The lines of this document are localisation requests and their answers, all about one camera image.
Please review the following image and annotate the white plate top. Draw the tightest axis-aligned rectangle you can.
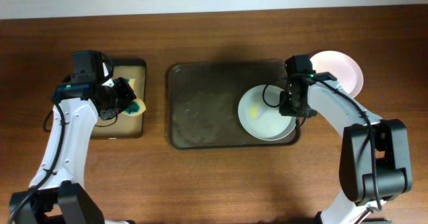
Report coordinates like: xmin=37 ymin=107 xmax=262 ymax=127
xmin=310 ymin=51 xmax=364 ymax=98

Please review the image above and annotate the pale blue plate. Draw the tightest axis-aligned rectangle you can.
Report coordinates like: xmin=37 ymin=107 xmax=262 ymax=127
xmin=237 ymin=85 xmax=296 ymax=141

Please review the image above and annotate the green and yellow sponge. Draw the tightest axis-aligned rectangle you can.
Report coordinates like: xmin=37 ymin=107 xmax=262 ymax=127
xmin=122 ymin=78 xmax=146 ymax=117

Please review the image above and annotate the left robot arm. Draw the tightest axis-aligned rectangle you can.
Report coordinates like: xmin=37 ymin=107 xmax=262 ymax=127
xmin=8 ymin=50 xmax=136 ymax=223

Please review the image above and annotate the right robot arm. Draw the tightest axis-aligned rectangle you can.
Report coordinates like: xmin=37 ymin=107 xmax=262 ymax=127
xmin=280 ymin=54 xmax=413 ymax=224

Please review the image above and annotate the black tray with brown liquid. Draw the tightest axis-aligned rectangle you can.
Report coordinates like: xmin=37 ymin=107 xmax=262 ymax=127
xmin=91 ymin=58 xmax=146 ymax=139

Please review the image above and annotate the dark brown serving tray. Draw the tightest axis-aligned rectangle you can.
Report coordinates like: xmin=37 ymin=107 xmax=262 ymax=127
xmin=167 ymin=59 xmax=301 ymax=150

